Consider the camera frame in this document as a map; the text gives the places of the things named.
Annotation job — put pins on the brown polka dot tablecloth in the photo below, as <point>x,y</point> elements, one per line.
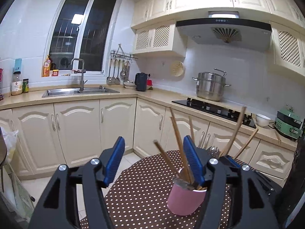
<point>138,198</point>

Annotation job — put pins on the wooden chopstick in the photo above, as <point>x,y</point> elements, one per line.
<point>181,150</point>
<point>191,129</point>
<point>167,159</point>
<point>246,144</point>
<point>237,127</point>

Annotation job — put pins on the steel steamer pot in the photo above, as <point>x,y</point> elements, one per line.
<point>210,85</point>

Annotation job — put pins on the hanging utensil rack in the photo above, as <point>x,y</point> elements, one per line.
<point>119,66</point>

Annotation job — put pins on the dark flat spatula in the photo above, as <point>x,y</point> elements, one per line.
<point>184,183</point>

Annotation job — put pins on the upper cream cabinets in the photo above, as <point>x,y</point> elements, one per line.
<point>155,25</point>

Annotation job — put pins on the steel sink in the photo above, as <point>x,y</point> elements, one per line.
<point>78,91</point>

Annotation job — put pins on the glass jar white label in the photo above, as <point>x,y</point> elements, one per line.
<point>16,83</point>

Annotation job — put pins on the cream cabinets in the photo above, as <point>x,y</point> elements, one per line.
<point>73,132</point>
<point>155,25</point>

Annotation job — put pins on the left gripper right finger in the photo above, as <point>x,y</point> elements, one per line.
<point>251,196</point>

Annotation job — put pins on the black electric kettle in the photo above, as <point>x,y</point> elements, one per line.
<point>141,81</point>

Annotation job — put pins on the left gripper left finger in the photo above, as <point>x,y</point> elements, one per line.
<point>57,206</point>

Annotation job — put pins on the white bowl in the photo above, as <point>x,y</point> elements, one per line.
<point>262,120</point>

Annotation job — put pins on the range hood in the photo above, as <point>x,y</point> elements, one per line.
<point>227,29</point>

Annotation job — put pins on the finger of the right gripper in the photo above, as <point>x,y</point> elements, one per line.
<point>229,161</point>

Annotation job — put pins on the lower cream cabinets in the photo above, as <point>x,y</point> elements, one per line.
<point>73,132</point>

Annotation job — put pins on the metal fork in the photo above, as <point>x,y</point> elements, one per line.
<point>213,152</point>

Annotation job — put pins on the green electric cooker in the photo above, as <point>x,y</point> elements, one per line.
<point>288,123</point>

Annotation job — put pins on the window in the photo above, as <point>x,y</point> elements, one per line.
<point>79,38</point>

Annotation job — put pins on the orange detergent bottle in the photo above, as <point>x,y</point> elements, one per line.
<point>46,67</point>

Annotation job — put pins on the pink utensil holder cup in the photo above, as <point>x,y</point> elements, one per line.
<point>183,201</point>

